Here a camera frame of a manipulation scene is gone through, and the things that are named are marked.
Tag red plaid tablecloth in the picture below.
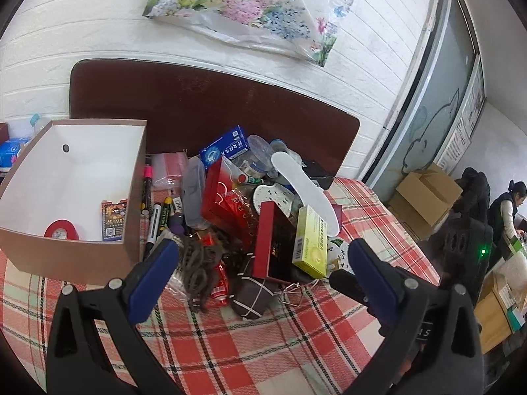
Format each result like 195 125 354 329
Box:
0 175 454 395

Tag blue tissue pack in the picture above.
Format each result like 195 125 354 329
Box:
0 137 32 170

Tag frosted glass door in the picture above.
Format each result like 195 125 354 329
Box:
366 0 487 192

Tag brown yarn bundle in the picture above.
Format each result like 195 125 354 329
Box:
176 234 232 314

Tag wall notice sheets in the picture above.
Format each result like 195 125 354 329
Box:
435 55 487 174

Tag yellow-green medicine box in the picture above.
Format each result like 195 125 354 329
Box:
292 205 329 279

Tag white cardboard box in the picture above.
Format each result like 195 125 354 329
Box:
0 118 148 286

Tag pink-capped black marker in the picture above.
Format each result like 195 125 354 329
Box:
142 165 154 215

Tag dark brown headboard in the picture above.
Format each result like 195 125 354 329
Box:
70 60 361 175

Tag clear plastic container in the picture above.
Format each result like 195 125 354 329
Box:
246 134 286 174

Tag brown quilted pouch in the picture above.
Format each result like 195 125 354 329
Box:
230 275 281 320

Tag floral plastic bag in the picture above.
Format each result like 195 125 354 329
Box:
142 0 361 67

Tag metal wire clip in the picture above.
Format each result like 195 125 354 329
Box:
277 280 322 304

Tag yellow-capped black marker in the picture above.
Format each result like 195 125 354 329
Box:
158 197 173 236

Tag red tape roll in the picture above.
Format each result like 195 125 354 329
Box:
44 219 80 241

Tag red snack packet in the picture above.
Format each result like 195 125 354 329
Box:
209 262 230 306

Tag flat cardboard carton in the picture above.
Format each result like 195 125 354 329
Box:
473 272 527 354

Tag printed card packet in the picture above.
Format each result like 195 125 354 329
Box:
101 199 129 242

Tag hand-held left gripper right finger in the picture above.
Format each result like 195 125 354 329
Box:
349 238 486 395

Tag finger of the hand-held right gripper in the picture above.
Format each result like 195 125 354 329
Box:
329 269 368 302

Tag black wallet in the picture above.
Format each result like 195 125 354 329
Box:
304 162 337 191

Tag blue-capped plastic bottle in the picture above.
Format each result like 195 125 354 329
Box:
29 113 53 137

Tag dark red box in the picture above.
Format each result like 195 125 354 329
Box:
252 201 298 281

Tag white shoe insole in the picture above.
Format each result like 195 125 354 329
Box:
270 151 341 238

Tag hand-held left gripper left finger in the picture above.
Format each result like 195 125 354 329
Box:
46 239 182 395

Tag clear zip bag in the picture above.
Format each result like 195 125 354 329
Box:
152 152 188 191

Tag shiny red gift bag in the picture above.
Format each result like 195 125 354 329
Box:
201 157 261 250

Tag blue medicine box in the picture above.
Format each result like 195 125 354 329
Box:
200 125 251 169

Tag open cardboard carton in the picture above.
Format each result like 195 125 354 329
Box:
388 163 464 240

